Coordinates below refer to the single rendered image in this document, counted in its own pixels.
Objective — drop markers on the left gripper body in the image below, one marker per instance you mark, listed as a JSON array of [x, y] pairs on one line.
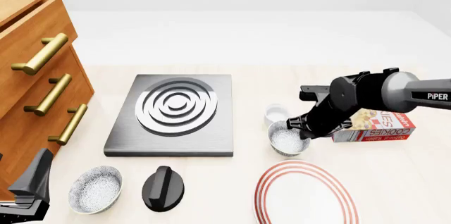
[[21, 209]]

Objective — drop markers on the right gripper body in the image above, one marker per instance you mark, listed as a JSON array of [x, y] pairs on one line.
[[299, 123]]

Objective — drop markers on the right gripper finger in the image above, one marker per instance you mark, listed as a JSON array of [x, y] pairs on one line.
[[305, 134], [317, 134]]

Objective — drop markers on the patterned black-and-white bowl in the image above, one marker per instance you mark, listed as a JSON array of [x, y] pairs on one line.
[[94, 191], [285, 142]]

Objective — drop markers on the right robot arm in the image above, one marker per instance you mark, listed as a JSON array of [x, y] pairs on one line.
[[398, 94]]

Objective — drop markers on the small white ramekin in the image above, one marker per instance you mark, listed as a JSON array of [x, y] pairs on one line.
[[275, 114]]

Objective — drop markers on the white plate with red rings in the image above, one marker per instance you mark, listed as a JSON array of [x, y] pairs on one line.
[[303, 197]]

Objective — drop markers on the flat stove plate with rings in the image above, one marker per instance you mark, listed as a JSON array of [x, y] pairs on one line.
[[169, 142]]

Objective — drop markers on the wooden cabinet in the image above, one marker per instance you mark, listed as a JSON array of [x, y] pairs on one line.
[[14, 139]]

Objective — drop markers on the red-and-white cookie box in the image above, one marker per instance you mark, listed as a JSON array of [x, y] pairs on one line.
[[384, 129]]

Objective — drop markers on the wooden drawer, slightly open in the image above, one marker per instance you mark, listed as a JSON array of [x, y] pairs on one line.
[[21, 41]]

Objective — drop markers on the round black stove knob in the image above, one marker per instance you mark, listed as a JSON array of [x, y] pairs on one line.
[[162, 189]]

